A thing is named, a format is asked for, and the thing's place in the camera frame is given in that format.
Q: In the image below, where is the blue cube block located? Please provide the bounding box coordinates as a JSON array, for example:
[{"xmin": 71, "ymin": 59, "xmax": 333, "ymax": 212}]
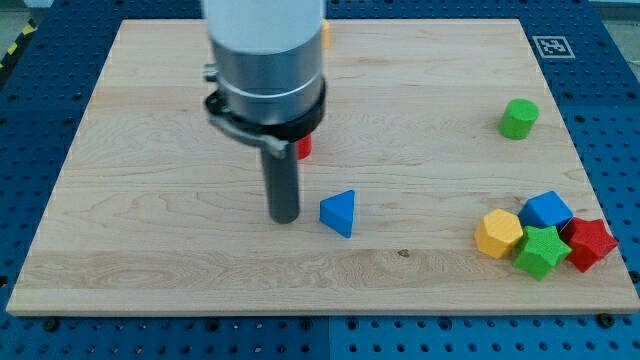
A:
[{"xmin": 518, "ymin": 190, "xmax": 574, "ymax": 230}]

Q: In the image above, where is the blue triangle block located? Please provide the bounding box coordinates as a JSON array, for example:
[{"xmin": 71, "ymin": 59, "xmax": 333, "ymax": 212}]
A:
[{"xmin": 319, "ymin": 190, "xmax": 356, "ymax": 238}]

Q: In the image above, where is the red star block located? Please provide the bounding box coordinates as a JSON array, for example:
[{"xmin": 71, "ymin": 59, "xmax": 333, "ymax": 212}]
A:
[{"xmin": 560, "ymin": 217, "xmax": 619, "ymax": 273}]

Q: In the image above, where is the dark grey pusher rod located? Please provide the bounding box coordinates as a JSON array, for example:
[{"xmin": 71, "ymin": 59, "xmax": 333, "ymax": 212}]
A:
[{"xmin": 261, "ymin": 143, "xmax": 300, "ymax": 224}]

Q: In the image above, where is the yellow hexagon block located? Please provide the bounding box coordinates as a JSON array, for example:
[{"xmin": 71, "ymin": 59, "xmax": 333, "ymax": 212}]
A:
[{"xmin": 474, "ymin": 209, "xmax": 523, "ymax": 259}]

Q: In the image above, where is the yellow block behind arm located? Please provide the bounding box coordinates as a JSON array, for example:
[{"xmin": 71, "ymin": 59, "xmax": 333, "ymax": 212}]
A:
[{"xmin": 321, "ymin": 19, "xmax": 331, "ymax": 50}]

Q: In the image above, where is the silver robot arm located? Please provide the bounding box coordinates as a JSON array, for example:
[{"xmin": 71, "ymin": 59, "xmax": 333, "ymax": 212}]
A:
[{"xmin": 201, "ymin": 0, "xmax": 327, "ymax": 224}]

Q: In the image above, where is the white fiducial marker tag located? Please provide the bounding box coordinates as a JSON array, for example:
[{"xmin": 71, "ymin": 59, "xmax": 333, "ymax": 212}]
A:
[{"xmin": 533, "ymin": 35, "xmax": 575, "ymax": 59}]

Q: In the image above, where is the red block behind rod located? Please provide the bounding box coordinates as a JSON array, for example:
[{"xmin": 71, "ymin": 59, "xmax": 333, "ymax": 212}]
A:
[{"xmin": 297, "ymin": 134, "xmax": 313, "ymax": 160}]

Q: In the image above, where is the green cylinder block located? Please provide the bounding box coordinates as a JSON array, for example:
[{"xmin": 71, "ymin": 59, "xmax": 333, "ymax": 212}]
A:
[{"xmin": 498, "ymin": 98, "xmax": 539, "ymax": 140}]

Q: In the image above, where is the green star block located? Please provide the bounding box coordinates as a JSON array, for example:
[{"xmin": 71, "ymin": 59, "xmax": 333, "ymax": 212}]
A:
[{"xmin": 512, "ymin": 226, "xmax": 572, "ymax": 281}]

